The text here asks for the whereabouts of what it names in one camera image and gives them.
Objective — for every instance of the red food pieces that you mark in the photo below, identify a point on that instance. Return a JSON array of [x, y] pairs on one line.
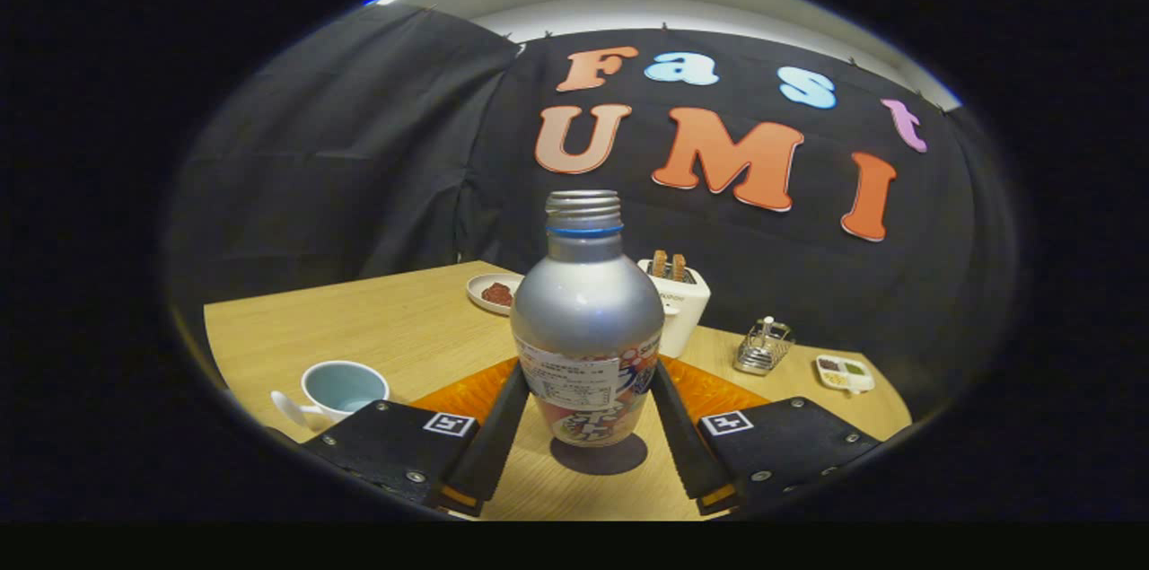
[[498, 293]]

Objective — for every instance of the small white plate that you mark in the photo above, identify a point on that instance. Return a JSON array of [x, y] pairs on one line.
[[476, 290]]

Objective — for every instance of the white cup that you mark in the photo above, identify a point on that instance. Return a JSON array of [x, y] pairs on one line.
[[346, 386]]

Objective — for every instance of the black backdrop cloth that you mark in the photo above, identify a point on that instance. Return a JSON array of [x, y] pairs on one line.
[[359, 148]]

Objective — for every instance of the dark round coaster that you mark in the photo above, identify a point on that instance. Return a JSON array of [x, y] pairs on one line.
[[597, 460]]

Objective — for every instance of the white condiment dish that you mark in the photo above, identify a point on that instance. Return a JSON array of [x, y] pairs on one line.
[[846, 372]]

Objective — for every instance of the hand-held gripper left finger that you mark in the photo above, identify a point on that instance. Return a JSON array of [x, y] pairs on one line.
[[494, 449]]

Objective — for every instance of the toast slice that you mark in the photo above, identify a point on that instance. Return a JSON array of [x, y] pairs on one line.
[[660, 264], [679, 267]]

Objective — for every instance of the white toaster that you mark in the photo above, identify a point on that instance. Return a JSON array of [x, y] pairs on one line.
[[687, 310]]

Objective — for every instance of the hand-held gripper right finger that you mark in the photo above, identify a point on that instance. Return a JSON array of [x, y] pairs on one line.
[[684, 449]]

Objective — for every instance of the silver juice bottle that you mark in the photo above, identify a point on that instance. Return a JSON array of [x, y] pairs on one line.
[[588, 310]]

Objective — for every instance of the wooden table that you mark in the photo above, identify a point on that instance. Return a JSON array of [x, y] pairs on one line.
[[404, 328]]

